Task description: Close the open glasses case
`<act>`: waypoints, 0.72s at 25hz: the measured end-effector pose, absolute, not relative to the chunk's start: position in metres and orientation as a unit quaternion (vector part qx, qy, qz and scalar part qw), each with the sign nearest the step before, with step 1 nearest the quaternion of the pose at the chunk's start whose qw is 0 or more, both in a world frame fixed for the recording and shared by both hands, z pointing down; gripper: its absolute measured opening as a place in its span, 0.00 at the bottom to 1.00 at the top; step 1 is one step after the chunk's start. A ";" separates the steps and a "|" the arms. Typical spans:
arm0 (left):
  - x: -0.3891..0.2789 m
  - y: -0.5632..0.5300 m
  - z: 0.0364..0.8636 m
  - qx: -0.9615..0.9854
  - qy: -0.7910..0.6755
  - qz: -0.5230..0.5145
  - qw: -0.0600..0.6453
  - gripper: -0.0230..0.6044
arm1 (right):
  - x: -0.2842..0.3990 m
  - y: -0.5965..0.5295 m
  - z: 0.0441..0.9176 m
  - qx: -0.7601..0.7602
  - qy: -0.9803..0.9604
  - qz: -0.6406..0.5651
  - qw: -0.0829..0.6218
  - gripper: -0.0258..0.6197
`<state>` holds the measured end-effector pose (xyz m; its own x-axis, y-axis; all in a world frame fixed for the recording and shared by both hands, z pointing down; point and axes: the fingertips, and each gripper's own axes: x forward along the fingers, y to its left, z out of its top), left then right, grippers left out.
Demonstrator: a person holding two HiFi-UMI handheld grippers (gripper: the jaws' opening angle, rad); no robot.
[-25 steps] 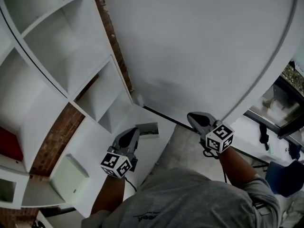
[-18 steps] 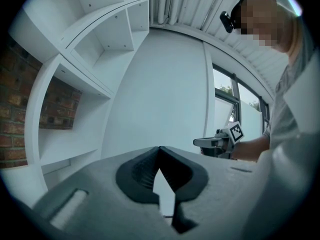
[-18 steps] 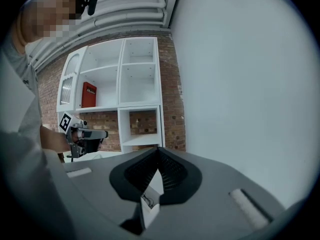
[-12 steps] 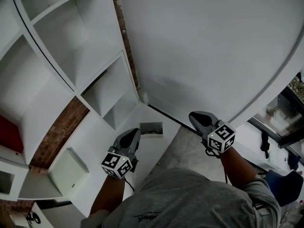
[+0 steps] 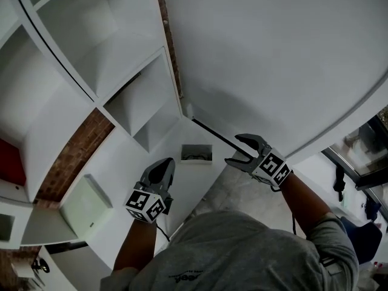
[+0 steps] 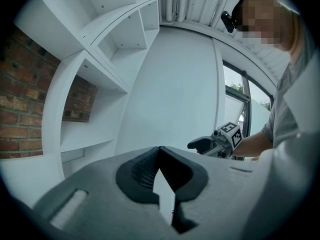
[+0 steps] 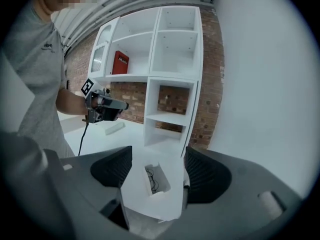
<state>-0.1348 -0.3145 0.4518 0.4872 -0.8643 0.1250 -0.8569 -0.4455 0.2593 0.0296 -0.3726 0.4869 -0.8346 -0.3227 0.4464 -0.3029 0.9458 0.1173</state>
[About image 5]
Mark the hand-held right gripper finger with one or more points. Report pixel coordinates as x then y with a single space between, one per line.
253 141
241 165

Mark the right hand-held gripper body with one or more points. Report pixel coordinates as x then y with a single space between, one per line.
271 167

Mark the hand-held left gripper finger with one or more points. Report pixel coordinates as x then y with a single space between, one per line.
151 174
169 177

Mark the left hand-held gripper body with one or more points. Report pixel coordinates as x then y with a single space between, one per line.
145 205

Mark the person's left forearm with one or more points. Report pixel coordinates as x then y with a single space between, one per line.
136 244

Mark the person's right forearm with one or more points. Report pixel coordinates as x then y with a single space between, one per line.
306 205

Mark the pale green box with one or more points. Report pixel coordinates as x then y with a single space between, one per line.
88 205

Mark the white shelf unit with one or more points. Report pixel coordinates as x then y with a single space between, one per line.
100 108

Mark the grey t-shirt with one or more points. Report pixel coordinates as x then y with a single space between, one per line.
236 253

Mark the black-framed window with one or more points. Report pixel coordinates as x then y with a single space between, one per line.
363 150

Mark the blue chair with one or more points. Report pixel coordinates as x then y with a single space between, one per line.
360 238

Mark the black metal ornament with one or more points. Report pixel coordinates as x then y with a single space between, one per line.
41 265

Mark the white arched-window cabinet door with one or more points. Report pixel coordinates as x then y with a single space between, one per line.
9 199

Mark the red book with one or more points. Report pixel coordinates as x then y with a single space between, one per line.
9 162

